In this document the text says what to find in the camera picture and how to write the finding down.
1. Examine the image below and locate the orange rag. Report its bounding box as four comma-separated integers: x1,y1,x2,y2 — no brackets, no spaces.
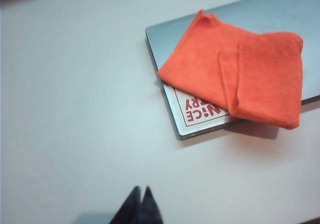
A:
156,9,305,130

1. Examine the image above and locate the white Nice Try sticker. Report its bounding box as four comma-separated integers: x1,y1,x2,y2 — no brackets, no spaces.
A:
163,84,232,129

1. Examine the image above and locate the silver Dell laptop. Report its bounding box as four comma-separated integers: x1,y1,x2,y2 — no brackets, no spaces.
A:
144,0,320,142

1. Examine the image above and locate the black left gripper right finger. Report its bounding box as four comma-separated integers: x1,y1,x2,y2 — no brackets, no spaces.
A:
139,186,165,224

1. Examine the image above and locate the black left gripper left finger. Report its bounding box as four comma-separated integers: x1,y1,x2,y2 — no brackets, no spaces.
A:
108,186,143,224

